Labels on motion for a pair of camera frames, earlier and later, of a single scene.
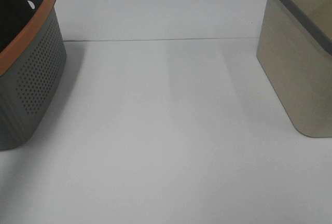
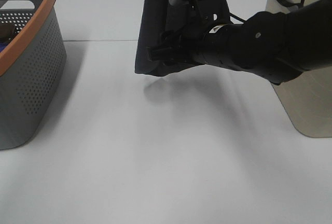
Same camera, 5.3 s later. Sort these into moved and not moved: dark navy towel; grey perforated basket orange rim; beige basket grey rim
Moved: dark navy towel
Not moved: grey perforated basket orange rim; beige basket grey rim
